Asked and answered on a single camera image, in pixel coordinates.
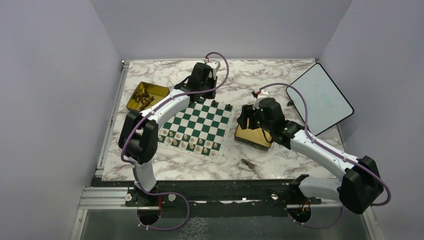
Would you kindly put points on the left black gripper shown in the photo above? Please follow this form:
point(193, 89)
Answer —
point(212, 81)

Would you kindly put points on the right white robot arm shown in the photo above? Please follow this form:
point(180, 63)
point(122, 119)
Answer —
point(358, 182)

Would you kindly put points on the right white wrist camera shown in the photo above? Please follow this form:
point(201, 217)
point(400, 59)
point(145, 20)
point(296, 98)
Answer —
point(259, 94)

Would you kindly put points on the empty gold tin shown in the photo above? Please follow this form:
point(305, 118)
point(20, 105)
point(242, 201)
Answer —
point(254, 138)

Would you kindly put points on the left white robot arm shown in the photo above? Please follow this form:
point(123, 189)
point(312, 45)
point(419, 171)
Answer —
point(140, 132)

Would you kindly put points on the light wooden chess pieces row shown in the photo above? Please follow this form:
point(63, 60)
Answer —
point(189, 144)

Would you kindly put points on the white tablet whiteboard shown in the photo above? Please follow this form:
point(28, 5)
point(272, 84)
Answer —
point(315, 95)

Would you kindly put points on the green and white chessboard mat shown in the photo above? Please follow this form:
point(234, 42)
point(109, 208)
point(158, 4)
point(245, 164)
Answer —
point(205, 121)

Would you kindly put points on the gold tin with dark pieces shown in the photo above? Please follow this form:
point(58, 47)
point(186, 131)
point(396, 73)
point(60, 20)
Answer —
point(146, 95)

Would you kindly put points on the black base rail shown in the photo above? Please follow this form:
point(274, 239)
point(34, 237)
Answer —
point(221, 198)

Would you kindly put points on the small wooden piece on table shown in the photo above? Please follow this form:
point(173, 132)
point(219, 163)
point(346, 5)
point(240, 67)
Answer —
point(247, 165)

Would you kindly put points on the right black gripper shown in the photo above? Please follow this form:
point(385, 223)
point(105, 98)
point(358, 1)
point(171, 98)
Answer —
point(248, 111)

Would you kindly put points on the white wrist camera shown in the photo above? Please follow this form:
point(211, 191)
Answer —
point(259, 94)
point(214, 64)

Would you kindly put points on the aluminium frame rail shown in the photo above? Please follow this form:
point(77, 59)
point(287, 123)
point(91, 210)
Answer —
point(102, 212)

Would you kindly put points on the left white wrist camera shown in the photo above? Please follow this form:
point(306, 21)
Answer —
point(214, 64)

